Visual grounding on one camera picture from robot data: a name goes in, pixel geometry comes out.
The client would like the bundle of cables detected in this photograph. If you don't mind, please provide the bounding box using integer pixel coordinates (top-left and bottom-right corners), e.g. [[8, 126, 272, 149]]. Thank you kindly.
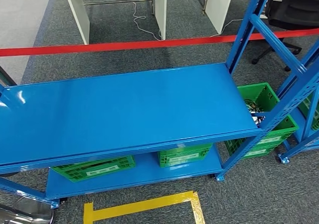
[[244, 98, 266, 126]]

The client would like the chrome stanchion with round base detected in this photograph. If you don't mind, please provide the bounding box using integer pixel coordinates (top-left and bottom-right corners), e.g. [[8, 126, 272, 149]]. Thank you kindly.
[[0, 196, 54, 224]]

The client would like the white floor cable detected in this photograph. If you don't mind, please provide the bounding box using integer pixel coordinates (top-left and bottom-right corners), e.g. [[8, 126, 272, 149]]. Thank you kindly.
[[209, 18, 244, 38], [126, 0, 163, 41]]

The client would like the red barrier belt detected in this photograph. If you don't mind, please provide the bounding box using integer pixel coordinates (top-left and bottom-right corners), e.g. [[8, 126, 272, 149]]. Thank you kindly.
[[0, 28, 319, 57]]

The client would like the dark stanchion post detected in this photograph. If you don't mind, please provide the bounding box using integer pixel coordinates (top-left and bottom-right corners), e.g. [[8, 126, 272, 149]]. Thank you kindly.
[[0, 65, 17, 87]]

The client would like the blue metal shelf rack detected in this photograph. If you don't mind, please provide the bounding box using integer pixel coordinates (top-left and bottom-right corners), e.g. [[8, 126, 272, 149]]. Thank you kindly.
[[0, 0, 319, 210]]

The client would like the green plastic crate with cables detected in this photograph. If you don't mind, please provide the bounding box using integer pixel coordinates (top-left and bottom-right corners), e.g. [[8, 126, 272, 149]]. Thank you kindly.
[[224, 82, 299, 160]]

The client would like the blue shelf rack on casters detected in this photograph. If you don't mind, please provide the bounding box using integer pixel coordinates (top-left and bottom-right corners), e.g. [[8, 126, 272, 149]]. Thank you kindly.
[[275, 39, 319, 165]]

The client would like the white desk with metal bar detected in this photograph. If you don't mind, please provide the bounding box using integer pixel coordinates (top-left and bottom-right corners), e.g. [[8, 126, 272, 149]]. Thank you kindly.
[[62, 0, 168, 45]]

